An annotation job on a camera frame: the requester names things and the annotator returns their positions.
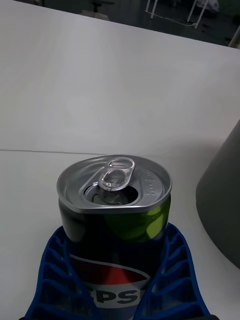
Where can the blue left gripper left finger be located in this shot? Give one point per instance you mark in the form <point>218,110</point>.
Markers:
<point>53,280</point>

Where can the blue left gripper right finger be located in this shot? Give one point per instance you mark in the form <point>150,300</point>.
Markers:
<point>175,280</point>

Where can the white metal frame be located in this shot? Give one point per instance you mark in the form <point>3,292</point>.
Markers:
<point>197,13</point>

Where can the black can with green patch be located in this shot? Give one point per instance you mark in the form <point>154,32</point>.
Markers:
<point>112,235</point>

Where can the grey plastic bin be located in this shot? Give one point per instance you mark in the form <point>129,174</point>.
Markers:
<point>222,200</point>

